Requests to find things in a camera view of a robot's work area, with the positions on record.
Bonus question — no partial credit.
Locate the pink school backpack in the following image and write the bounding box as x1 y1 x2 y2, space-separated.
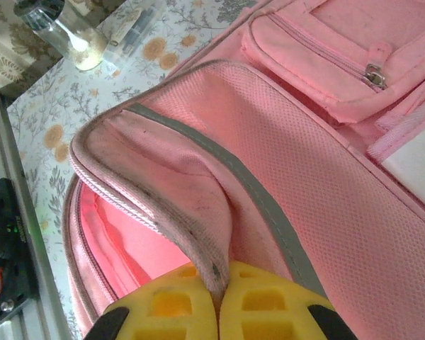
62 0 425 340

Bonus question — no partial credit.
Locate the clear plastic pen box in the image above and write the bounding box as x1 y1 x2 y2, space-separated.
101 0 167 70

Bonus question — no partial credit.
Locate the glass bottle with black cap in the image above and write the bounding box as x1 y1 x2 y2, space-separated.
13 0 109 72

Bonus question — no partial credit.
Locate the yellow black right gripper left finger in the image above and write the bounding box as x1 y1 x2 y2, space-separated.
83 267 222 340

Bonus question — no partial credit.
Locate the aluminium front rail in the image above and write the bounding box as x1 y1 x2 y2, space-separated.
0 93 72 340

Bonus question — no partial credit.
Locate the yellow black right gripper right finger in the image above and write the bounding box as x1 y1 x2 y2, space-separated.
218 261 358 340

